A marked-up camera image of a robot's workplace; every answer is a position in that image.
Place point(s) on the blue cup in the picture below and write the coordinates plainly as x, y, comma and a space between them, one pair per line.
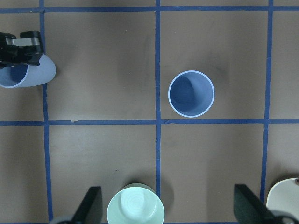
27, 75

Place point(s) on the cream white toaster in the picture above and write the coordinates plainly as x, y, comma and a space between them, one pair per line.
283, 198

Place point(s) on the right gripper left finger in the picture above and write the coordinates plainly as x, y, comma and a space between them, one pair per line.
90, 209

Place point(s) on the mint green bowl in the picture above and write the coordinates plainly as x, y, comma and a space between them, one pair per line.
135, 203

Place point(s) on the blue cup near right arm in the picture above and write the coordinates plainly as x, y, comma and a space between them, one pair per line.
191, 94

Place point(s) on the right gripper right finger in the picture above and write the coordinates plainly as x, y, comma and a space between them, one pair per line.
248, 209

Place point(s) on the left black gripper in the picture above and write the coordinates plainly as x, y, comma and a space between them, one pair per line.
26, 50

